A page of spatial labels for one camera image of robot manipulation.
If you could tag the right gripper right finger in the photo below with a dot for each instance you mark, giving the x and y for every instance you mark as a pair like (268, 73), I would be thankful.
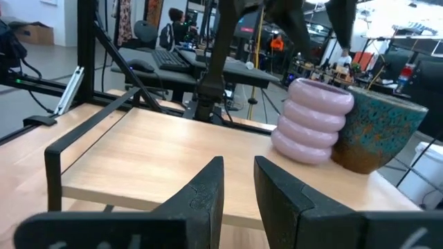
(294, 214)

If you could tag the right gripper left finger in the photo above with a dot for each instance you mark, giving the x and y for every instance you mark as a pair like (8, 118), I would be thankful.
(204, 214)

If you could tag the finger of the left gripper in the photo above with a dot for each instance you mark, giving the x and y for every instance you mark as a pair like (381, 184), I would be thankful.
(342, 20)
(290, 20)

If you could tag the ribbed lilac mug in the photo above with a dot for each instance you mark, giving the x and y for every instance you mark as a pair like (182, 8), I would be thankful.
(308, 121)

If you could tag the teal and brown glazed mug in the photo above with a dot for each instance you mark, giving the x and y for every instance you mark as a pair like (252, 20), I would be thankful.
(377, 135)

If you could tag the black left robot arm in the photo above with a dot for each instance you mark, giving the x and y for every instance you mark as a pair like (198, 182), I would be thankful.
(218, 52)

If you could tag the yellow pole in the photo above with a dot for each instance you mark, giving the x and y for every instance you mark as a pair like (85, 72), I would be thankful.
(255, 69)

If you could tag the dark grey desk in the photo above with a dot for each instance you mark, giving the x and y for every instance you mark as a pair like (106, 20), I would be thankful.
(242, 74)
(159, 77)

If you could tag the red and white bottle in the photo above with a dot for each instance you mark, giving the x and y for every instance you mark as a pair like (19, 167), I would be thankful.
(405, 74)

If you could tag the person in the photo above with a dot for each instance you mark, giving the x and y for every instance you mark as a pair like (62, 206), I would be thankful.
(180, 27)

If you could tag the black keyboard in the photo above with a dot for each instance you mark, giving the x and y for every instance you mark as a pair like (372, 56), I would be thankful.
(169, 60)

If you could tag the white bucket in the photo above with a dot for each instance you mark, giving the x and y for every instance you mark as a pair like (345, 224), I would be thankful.
(427, 173)

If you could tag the black office chair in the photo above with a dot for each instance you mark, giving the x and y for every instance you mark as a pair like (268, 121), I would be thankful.
(145, 31)

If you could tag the black computer mouse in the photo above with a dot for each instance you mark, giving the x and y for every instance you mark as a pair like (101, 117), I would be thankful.
(140, 65)

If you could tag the cardboard box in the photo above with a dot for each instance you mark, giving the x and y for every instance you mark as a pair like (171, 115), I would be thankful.
(34, 34)

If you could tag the wooden shelf with black frame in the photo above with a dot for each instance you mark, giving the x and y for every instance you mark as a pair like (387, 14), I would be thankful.
(173, 155)

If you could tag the black metal table frame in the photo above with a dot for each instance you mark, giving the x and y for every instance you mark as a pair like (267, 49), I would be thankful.
(86, 52)

